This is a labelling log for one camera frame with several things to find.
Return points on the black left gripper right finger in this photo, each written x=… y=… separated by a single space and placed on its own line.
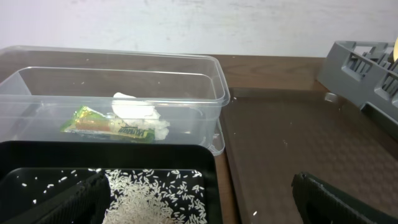
x=319 y=202

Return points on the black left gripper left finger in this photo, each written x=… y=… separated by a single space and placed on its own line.
x=85 y=202

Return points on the green snack wrapper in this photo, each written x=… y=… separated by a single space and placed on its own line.
x=88 y=122

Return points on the rice and food scraps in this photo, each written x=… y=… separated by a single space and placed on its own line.
x=137 y=195

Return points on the grey dishwasher rack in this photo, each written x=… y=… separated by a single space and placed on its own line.
x=362 y=73

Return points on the clear plastic bin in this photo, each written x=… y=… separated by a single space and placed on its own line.
x=42 y=87

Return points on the black waste tray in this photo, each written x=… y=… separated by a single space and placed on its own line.
x=22 y=155

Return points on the yellow plate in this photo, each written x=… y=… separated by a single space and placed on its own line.
x=395 y=51

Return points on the white napkin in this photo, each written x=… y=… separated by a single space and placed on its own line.
x=139 y=114

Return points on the brown serving tray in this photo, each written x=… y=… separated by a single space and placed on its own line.
x=271 y=135

